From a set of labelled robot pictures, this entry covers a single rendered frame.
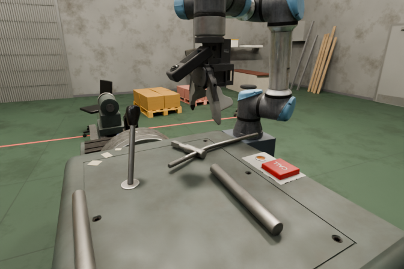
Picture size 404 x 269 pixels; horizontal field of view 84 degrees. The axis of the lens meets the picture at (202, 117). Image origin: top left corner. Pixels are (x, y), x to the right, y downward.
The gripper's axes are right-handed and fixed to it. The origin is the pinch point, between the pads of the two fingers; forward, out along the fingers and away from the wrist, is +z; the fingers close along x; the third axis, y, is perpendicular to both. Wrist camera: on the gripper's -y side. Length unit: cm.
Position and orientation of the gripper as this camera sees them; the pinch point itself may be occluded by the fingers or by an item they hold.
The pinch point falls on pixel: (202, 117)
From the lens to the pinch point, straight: 59.7
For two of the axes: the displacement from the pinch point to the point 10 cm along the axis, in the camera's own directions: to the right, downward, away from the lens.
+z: 0.0, 9.5, 3.0
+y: 8.9, -1.4, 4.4
